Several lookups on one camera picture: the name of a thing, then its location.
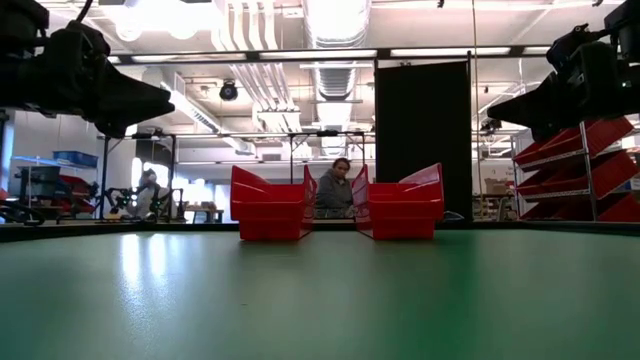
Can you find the black partition panel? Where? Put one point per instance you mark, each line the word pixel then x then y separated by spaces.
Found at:
pixel 425 125

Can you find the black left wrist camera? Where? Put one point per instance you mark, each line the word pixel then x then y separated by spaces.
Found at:
pixel 20 20

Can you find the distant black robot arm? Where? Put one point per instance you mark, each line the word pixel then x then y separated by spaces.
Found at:
pixel 167 200
pixel 120 197

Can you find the black aluminium table frame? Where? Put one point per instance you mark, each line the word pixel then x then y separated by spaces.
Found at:
pixel 75 231

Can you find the red plastic bin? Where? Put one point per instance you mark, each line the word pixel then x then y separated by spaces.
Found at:
pixel 405 215
pixel 272 220

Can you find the black ceiling spotlight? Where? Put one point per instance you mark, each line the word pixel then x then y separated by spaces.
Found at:
pixel 490 125
pixel 228 91

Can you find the dark utility cart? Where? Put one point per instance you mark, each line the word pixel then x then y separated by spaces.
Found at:
pixel 37 182

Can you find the blue storage bin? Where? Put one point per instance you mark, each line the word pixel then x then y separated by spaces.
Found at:
pixel 75 159

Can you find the black station frame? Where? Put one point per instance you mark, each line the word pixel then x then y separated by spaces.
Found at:
pixel 327 133
pixel 104 175

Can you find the red shelf bin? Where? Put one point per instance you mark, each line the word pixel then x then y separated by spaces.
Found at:
pixel 625 210
pixel 547 182
pixel 540 152
pixel 555 212
pixel 617 172
pixel 607 132

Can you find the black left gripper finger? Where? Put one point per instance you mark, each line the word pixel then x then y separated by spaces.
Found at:
pixel 135 102

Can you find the ceiling light strip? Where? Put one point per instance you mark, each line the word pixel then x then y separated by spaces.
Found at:
pixel 320 53
pixel 535 50

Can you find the green table mat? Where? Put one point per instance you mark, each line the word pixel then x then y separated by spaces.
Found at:
pixel 320 310

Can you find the person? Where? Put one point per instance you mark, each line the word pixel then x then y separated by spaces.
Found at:
pixel 335 192
pixel 147 195

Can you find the silver ventilation duct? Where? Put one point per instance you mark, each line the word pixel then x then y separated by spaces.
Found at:
pixel 335 30

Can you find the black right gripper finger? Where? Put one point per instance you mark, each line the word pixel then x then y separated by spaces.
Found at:
pixel 545 107

